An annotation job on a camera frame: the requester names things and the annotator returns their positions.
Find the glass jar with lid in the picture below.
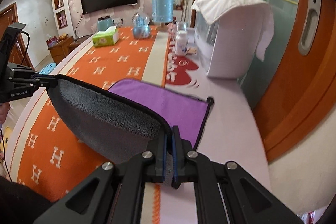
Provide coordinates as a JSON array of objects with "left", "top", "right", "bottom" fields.
[{"left": 176, "top": 22, "right": 187, "bottom": 32}]

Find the blue snow globe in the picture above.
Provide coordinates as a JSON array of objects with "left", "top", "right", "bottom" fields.
[{"left": 132, "top": 11, "right": 151, "bottom": 39}]

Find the white desktop storage cabinet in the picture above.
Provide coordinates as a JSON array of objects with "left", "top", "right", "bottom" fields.
[{"left": 195, "top": 3, "right": 274, "bottom": 79}]

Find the white pill bottle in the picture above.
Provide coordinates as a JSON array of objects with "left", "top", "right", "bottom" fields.
[{"left": 175, "top": 31, "right": 188, "bottom": 56}]

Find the green tissue box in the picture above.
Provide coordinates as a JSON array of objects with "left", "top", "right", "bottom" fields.
[{"left": 92, "top": 26, "right": 119, "bottom": 48}]

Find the orange H-pattern table runner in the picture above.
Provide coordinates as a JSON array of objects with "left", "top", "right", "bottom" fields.
[{"left": 10, "top": 25, "right": 170, "bottom": 224}]

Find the pink pig figurine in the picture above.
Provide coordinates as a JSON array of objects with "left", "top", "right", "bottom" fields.
[{"left": 167, "top": 22, "right": 177, "bottom": 40}]

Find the light blue lamp shade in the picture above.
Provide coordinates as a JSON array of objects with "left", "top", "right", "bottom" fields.
[{"left": 151, "top": 0, "right": 174, "bottom": 23}]

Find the blue plastic stool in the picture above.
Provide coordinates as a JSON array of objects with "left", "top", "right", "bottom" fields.
[{"left": 39, "top": 63, "right": 57, "bottom": 75}]

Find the brown wooden room door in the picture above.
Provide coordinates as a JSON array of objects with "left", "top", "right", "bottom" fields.
[{"left": 1, "top": 2, "right": 33, "bottom": 68}]

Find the wooden tv cabinet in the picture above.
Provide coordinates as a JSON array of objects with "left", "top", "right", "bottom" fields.
[{"left": 49, "top": 35, "right": 90, "bottom": 65}]

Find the purple and grey towel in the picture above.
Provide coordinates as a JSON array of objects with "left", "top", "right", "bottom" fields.
[{"left": 46, "top": 75, "right": 214, "bottom": 163}]

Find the white cloth on cabinet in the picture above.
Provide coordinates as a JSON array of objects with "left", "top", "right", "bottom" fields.
[{"left": 191, "top": 0, "right": 274, "bottom": 61}]

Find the red heart table mat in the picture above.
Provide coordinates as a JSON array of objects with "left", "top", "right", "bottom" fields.
[{"left": 165, "top": 41, "right": 199, "bottom": 86}]

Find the wooden sliding door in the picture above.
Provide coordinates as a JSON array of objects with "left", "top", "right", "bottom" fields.
[{"left": 190, "top": 0, "right": 336, "bottom": 163}]

